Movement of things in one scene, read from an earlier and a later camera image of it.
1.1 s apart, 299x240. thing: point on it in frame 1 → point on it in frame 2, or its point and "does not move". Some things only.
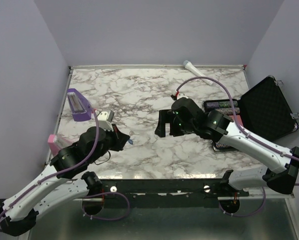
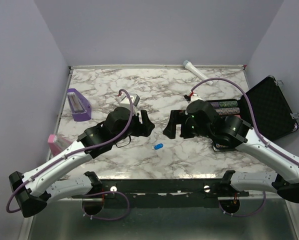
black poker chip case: [263, 109] does not move
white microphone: [189, 66] does not move
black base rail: [166, 192] does not move
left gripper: [120, 138] → [144, 129]
